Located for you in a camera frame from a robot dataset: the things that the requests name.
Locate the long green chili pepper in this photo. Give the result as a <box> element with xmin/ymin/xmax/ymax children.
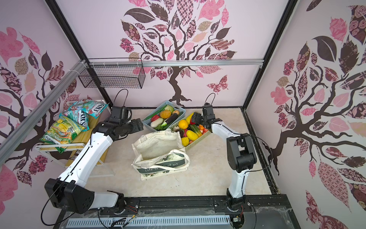
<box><xmin>144</xmin><ymin>105</ymin><xmax>167</xmax><ymax>121</ymax></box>

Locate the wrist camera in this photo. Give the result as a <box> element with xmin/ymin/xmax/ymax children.
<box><xmin>202</xmin><ymin>103</ymin><xmax>215</xmax><ymax>122</ymax></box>
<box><xmin>108</xmin><ymin>106</ymin><xmax>132</xmax><ymax>126</ymax></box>

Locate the black wire wall basket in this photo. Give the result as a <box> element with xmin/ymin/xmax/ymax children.
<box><xmin>79</xmin><ymin>57</ymin><xmax>146</xmax><ymax>89</ymax></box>

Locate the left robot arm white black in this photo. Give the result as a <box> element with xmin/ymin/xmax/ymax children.
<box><xmin>45</xmin><ymin>119</ymin><xmax>143</xmax><ymax>214</ymax></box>

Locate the fox's candy bag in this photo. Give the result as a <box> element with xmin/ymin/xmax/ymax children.
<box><xmin>68</xmin><ymin>99</ymin><xmax>108</xmax><ymax>119</ymax></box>
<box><xmin>59</xmin><ymin>110</ymin><xmax>90</xmax><ymax>132</ymax></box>

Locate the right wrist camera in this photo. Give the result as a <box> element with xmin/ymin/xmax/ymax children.
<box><xmin>202</xmin><ymin>103</ymin><xmax>215</xmax><ymax>122</ymax></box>

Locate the white wooden shelf rack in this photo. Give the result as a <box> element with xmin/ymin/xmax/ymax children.
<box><xmin>35</xmin><ymin>107</ymin><xmax>111</xmax><ymax>168</ymax></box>

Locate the yellow corn cob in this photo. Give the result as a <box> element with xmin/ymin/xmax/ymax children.
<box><xmin>185</xmin><ymin>113</ymin><xmax>193</xmax><ymax>124</ymax></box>

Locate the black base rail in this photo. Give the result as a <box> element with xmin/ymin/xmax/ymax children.
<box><xmin>55</xmin><ymin>194</ymin><xmax>300</xmax><ymax>229</ymax></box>

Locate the wrinkled yellow orange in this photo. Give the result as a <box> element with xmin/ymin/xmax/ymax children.
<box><xmin>178</xmin><ymin>119</ymin><xmax>189</xmax><ymax>130</ymax></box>

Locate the yellow bell pepper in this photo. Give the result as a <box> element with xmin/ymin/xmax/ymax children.
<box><xmin>182</xmin><ymin>137</ymin><xmax>190</xmax><ymax>147</ymax></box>

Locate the white slotted cable duct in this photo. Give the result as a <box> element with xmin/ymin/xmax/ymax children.
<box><xmin>65</xmin><ymin>215</ymin><xmax>231</xmax><ymax>229</ymax></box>

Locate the yellow lemon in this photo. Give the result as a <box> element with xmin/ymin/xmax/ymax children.
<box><xmin>186</xmin><ymin>130</ymin><xmax>199</xmax><ymax>141</ymax></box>

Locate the green papaya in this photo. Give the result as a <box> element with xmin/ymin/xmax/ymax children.
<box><xmin>190</xmin><ymin>125</ymin><xmax>202</xmax><ymax>137</ymax></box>

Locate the blue plastic basket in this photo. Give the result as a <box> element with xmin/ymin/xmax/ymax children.
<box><xmin>143</xmin><ymin>101</ymin><xmax>186</xmax><ymax>132</ymax></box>

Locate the white radish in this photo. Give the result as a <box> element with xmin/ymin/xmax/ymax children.
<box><xmin>150</xmin><ymin>117</ymin><xmax>164</xmax><ymax>128</ymax></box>

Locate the green cabbage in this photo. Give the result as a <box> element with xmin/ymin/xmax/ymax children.
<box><xmin>165</xmin><ymin>105</ymin><xmax>174</xmax><ymax>113</ymax></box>

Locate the green plastic basket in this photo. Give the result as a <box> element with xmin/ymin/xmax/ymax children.
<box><xmin>171</xmin><ymin>112</ymin><xmax>211</xmax><ymax>151</ymax></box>

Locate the Fox's candy bag lower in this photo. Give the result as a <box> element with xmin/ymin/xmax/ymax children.
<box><xmin>59</xmin><ymin>110</ymin><xmax>90</xmax><ymax>132</ymax></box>

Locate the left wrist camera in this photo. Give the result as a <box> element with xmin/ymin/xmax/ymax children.
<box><xmin>108</xmin><ymin>106</ymin><xmax>132</xmax><ymax>126</ymax></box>

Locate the green yellow snack bag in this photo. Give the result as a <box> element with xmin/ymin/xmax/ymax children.
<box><xmin>40</xmin><ymin>115</ymin><xmax>85</xmax><ymax>145</ymax></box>

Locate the cream canvas grocery tote bag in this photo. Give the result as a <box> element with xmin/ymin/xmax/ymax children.
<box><xmin>132</xmin><ymin>129</ymin><xmax>191</xmax><ymax>180</ymax></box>

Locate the Fox's candy bag upper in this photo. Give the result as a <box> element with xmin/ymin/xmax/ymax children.
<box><xmin>68</xmin><ymin>99</ymin><xmax>108</xmax><ymax>119</ymax></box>

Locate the purple eggplant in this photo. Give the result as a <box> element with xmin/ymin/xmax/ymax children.
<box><xmin>161</xmin><ymin>113</ymin><xmax>179</xmax><ymax>127</ymax></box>

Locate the red bell pepper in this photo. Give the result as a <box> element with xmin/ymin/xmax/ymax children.
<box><xmin>151</xmin><ymin>114</ymin><xmax>160</xmax><ymax>122</ymax></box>

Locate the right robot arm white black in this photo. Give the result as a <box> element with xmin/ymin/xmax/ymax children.
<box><xmin>191</xmin><ymin>112</ymin><xmax>257</xmax><ymax>210</ymax></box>

